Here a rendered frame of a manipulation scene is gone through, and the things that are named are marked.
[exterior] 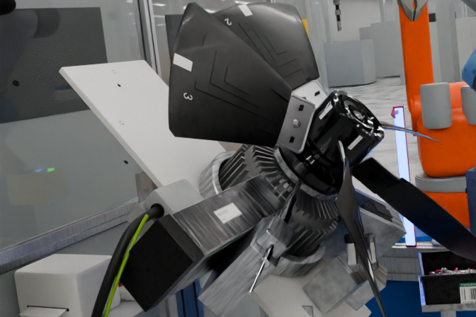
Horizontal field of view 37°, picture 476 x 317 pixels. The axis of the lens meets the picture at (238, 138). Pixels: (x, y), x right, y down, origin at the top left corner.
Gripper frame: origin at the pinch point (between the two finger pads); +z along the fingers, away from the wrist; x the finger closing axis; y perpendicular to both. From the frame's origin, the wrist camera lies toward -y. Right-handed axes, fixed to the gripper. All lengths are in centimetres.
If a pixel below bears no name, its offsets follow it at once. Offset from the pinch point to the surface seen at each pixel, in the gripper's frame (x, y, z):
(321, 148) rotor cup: 25.5, -28.3, 24.0
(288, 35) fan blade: 27.6, -8.3, 3.9
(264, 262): 38, -51, 37
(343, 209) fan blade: 28, -56, 29
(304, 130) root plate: 28.2, -27.1, 20.9
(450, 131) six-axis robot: -135, 326, 54
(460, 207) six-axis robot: -139, 319, 106
